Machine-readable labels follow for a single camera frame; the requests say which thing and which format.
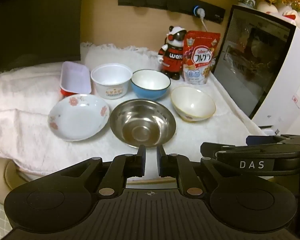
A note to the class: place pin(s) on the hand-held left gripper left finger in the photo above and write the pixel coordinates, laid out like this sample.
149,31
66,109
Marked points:
141,161

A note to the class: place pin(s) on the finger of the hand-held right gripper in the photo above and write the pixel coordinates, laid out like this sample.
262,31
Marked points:
258,139
252,164

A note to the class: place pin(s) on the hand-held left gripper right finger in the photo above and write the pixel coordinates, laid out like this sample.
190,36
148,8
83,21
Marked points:
162,161

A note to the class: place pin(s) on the stainless steel bowl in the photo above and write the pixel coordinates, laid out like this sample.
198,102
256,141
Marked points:
142,123

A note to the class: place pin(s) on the yellow-rimmed floral ceramic bowl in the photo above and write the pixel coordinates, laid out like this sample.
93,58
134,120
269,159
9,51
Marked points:
191,103

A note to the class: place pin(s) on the white floral plate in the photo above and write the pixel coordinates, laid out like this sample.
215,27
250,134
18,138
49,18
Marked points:
76,116

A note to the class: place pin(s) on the blue ceramic bowl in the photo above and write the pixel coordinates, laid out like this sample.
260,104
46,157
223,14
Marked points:
150,80

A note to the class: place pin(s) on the white printed paper bowl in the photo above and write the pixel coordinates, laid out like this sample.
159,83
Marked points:
110,76

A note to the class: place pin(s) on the pale purple rectangular tray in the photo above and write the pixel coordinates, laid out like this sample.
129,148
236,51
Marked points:
74,76

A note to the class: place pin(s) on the white microwave oven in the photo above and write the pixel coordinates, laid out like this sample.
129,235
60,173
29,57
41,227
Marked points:
272,62

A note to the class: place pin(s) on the red cereal bag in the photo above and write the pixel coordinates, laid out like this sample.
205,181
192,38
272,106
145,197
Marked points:
200,57

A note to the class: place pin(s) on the panda figurine in red jersey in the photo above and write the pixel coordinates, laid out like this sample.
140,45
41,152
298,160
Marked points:
171,55

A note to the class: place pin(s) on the white textured cloth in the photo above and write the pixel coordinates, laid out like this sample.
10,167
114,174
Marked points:
27,110

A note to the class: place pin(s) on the beige cushion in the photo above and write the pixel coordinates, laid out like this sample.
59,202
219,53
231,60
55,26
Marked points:
5,180

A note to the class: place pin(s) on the painted ceramic jar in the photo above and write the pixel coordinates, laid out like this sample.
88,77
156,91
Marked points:
246,0

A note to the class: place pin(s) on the white power plug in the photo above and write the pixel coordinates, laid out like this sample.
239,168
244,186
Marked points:
199,12

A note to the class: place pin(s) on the yellow artificial flowers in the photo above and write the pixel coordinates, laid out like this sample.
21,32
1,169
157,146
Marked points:
293,2

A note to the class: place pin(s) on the black power strip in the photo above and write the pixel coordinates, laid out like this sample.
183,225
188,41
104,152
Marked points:
152,1

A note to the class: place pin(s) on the dark monitor screen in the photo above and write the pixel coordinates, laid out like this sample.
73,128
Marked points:
35,22

